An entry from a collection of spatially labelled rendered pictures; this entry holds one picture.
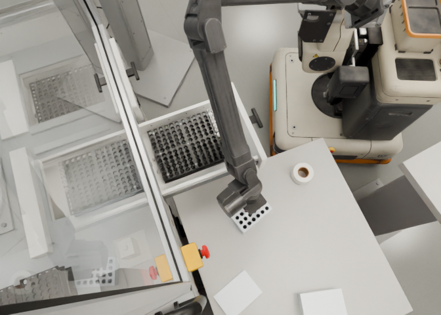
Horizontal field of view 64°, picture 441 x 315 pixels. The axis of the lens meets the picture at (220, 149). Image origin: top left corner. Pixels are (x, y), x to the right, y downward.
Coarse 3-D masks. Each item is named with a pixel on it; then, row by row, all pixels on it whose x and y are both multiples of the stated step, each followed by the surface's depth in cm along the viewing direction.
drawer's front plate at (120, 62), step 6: (114, 42) 122; (114, 48) 121; (114, 54) 120; (120, 54) 126; (120, 60) 120; (120, 66) 119; (120, 72) 118; (126, 78) 117; (126, 84) 117; (126, 90) 116; (132, 90) 118; (132, 96) 115; (132, 102) 114; (138, 108) 117; (138, 114) 119; (138, 120) 123
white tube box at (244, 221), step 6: (240, 210) 116; (258, 210) 116; (264, 210) 116; (270, 210) 116; (234, 216) 115; (240, 216) 115; (246, 216) 115; (252, 216) 115; (258, 216) 118; (264, 216) 118; (234, 222) 117; (240, 222) 118; (246, 222) 114; (252, 222) 114; (240, 228) 114; (246, 228) 114
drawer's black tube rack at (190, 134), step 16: (176, 128) 114; (192, 128) 114; (208, 128) 115; (160, 144) 113; (176, 144) 112; (192, 144) 116; (208, 144) 112; (160, 160) 114; (176, 160) 111; (192, 160) 111; (208, 160) 111; (176, 176) 109
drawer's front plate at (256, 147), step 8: (232, 88) 116; (240, 104) 114; (240, 112) 114; (248, 120) 112; (248, 128) 111; (248, 136) 115; (256, 136) 110; (248, 144) 119; (256, 144) 110; (256, 152) 112; (264, 152) 109; (264, 160) 109
